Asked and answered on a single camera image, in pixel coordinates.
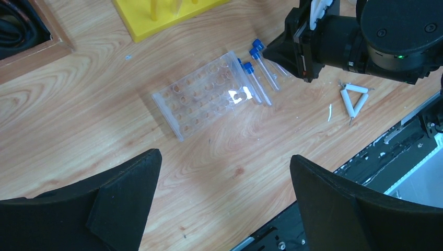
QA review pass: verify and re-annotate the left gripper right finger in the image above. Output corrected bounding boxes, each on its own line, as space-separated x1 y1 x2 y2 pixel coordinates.
290 155 442 250

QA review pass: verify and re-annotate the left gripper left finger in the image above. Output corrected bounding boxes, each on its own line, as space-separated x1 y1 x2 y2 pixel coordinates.
1 149 162 250

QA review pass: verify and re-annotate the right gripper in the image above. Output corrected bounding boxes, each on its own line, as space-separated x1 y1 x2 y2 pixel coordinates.
262 1 359 82

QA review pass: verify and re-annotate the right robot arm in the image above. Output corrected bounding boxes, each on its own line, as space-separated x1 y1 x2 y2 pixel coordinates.
263 1 442 84

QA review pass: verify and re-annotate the blue capped tube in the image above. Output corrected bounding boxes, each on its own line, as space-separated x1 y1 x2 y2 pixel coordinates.
243 62 272 107
252 39 289 77
237 58 263 105
249 48 281 92

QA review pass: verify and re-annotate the white chip fragment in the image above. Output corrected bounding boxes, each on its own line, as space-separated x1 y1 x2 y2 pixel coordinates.
327 104 333 122

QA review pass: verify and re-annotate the white clay triangle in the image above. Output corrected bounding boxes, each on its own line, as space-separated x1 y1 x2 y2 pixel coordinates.
339 80 373 127

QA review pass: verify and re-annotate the clear plastic tube rack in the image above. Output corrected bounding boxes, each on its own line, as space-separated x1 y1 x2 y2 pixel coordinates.
152 51 252 142

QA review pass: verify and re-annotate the yellow test tube rack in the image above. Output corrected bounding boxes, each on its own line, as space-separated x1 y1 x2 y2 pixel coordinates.
113 0 228 43

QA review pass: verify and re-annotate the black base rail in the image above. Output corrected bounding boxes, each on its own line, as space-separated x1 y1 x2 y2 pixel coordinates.
235 93 442 250

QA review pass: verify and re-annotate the black cable bundle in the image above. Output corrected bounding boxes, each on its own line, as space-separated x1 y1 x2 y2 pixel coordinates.
0 0 53 61

